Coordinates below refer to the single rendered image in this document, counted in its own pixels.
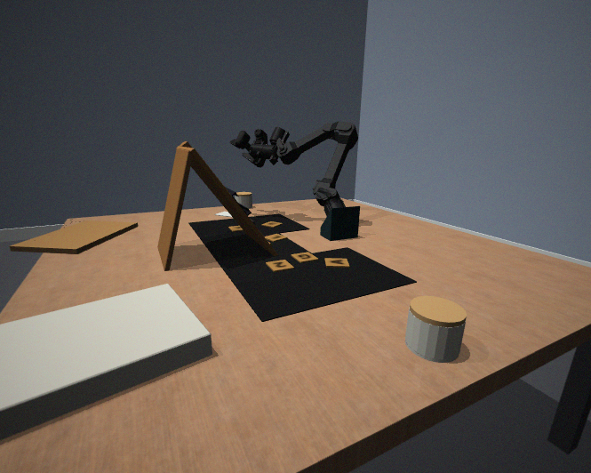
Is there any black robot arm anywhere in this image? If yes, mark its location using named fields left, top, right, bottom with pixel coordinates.
left=255, top=121, right=358, bottom=216

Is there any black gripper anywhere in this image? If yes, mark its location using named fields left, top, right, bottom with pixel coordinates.
left=230, top=131, right=267, bottom=167

